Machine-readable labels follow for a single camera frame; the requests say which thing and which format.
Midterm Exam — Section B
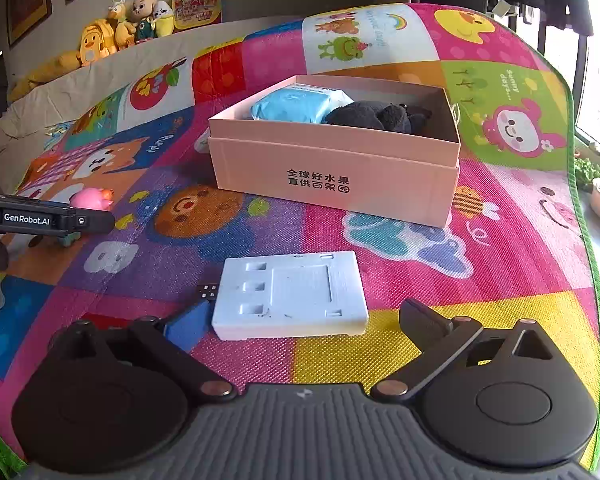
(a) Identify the black plush toy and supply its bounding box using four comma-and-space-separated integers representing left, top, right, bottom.
324, 100, 433, 135

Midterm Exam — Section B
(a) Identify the boy doll plush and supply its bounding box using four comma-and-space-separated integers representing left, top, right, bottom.
132, 0, 159, 43

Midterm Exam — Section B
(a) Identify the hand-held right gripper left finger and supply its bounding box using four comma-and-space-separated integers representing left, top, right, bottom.
50, 300, 238, 402

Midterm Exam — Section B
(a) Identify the yellow duck backpack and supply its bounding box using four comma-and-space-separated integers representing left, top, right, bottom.
77, 19, 120, 68

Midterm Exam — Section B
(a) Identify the long yellow plush pillow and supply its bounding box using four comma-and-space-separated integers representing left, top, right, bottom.
7, 50, 83, 103

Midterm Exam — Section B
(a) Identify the yellow plush animal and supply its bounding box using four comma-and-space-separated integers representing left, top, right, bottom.
107, 0, 136, 50

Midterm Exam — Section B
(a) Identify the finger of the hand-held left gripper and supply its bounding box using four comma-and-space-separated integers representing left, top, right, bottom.
72, 208, 116, 234

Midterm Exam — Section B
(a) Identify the white moulded plastic tray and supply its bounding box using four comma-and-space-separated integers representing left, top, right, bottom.
211, 250, 370, 342

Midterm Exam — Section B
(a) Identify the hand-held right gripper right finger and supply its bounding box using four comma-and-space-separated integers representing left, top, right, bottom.
370, 298, 561, 403

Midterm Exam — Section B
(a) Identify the colourful picture book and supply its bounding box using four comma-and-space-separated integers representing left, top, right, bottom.
172, 0, 223, 31

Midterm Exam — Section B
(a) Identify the pink pig toy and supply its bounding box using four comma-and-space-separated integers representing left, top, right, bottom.
55, 187, 116, 250

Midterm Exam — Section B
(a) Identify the banana plush toy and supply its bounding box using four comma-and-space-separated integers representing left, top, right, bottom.
152, 0, 175, 37

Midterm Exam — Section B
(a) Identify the pink cardboard box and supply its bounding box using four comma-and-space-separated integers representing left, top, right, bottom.
207, 74, 462, 228

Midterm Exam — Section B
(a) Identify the blue wet wipes packet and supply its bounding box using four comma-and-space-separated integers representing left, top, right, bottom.
250, 85, 356, 125

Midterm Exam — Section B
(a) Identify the colourful cartoon play mat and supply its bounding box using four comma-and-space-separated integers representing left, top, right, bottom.
0, 2, 600, 473

